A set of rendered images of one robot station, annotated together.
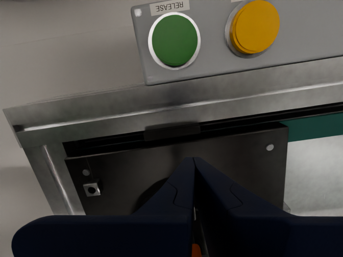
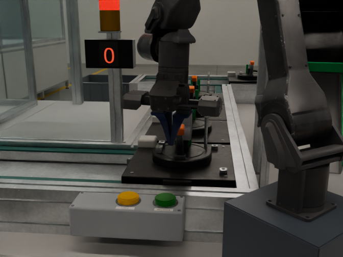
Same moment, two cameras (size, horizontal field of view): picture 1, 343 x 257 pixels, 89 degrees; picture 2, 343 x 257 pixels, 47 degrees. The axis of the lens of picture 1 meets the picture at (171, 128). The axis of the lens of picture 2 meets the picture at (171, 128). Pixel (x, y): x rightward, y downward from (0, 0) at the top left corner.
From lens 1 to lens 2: 0.71 m
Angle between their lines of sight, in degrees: 56
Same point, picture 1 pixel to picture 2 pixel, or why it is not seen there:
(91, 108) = (215, 194)
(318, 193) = (99, 173)
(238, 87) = (139, 190)
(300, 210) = (112, 169)
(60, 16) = not seen: outside the picture
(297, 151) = not seen: hidden behind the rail
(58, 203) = (249, 174)
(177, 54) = (165, 194)
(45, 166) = (250, 183)
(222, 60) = (144, 196)
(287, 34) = (112, 198)
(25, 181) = not seen: hidden behind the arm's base
